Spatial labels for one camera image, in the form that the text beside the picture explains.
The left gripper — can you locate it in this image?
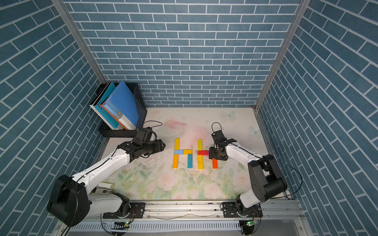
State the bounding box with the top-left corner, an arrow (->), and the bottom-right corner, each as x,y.
141,138 -> 167,155

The orange block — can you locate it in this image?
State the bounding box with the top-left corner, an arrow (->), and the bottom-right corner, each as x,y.
212,159 -> 218,169

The red block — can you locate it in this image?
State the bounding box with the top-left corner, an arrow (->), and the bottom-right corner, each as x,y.
197,150 -> 208,156

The lemon yellow long block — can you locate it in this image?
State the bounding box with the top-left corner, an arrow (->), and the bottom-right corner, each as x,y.
197,139 -> 203,151

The bright yellow long block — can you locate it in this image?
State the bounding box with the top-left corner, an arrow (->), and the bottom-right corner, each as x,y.
197,155 -> 204,170

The teal long block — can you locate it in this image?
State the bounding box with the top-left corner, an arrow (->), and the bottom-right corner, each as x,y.
188,154 -> 193,169

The small yellow short block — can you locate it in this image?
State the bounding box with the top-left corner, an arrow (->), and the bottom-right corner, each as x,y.
183,149 -> 193,155

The orange-yellow long block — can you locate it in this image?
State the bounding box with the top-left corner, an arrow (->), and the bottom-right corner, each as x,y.
172,154 -> 179,169

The light blue short block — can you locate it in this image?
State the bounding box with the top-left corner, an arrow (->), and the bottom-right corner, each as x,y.
174,149 -> 184,155

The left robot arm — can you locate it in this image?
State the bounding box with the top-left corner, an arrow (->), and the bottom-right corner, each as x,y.
47,127 -> 165,227

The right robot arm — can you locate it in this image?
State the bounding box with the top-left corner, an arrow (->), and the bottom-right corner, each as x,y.
209,130 -> 287,218

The floral table mat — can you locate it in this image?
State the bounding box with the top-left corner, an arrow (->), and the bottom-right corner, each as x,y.
104,108 -> 268,200

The black mesh file basket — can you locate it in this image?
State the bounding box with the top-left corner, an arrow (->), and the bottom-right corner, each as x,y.
90,81 -> 147,138

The blue book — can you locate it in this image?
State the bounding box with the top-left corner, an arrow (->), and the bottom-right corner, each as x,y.
103,81 -> 139,130

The teal book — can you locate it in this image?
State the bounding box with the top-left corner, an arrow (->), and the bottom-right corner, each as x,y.
89,82 -> 123,130

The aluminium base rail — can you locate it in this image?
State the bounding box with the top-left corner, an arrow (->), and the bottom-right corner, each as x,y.
52,200 -> 312,236

